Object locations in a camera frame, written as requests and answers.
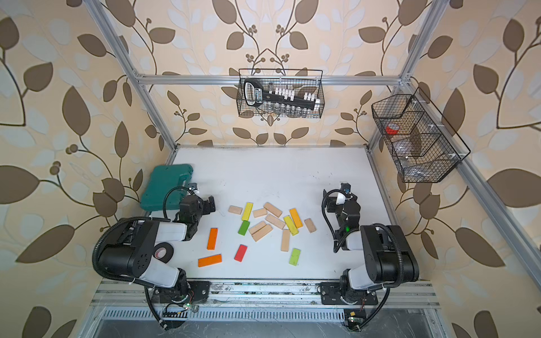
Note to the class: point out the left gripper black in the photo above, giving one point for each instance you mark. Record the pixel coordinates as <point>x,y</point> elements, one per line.
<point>207,205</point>

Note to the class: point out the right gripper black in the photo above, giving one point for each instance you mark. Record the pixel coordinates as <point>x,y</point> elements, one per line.
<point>344,205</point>

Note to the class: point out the orange-yellow block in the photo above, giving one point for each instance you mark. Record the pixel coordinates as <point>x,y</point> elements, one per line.
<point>296,218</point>

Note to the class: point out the yellow block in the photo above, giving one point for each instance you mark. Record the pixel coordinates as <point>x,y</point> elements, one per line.
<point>291,225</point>
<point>247,211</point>

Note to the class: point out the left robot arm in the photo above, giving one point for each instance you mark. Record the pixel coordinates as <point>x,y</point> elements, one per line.
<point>138,249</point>

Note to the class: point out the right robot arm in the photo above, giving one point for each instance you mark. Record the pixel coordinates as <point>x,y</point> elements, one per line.
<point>387,258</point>

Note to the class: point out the small wooden block left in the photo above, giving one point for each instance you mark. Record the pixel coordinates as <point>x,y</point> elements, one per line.
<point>235,210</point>

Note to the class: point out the orange block upright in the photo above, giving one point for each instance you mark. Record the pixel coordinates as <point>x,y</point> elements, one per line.
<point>213,235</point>

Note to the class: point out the green plastic tool case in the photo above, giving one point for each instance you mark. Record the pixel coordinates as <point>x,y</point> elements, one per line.
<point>162,180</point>

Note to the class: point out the wooden block pair upper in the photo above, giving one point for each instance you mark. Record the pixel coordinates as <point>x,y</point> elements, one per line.
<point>257,227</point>

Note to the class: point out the wooden block pair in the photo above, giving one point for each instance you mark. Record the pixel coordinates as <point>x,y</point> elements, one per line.
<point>261,233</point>
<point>257,227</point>

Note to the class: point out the wooden block pair lower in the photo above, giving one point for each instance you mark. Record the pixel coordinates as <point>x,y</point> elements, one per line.
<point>261,233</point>

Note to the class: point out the red block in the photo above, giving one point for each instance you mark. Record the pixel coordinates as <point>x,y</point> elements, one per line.
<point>240,254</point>

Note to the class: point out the orange block lower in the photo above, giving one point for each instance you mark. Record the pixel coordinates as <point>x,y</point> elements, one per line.
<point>210,260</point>

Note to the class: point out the light green block lower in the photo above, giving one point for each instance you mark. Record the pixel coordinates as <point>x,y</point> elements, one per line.
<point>295,257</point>

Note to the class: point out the wooden block upright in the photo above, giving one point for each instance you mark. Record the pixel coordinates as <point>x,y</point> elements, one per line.
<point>285,241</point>

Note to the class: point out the black tape roll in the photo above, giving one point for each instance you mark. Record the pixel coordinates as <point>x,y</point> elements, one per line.
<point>163,252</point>

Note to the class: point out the black socket holder tool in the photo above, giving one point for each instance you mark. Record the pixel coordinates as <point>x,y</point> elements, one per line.
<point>255,95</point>

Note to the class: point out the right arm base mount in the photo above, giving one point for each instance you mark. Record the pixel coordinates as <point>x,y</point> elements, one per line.
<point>334,293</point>

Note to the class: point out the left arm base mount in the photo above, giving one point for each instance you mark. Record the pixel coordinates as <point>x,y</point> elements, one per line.
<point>192,292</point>

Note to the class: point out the right wire basket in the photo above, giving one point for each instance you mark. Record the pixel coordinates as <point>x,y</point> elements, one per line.
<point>428,146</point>

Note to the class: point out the wire basket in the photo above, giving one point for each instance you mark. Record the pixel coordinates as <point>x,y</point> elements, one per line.
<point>428,146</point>
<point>300,80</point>

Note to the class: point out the back wire basket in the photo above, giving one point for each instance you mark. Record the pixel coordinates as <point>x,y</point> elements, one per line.
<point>300,80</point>

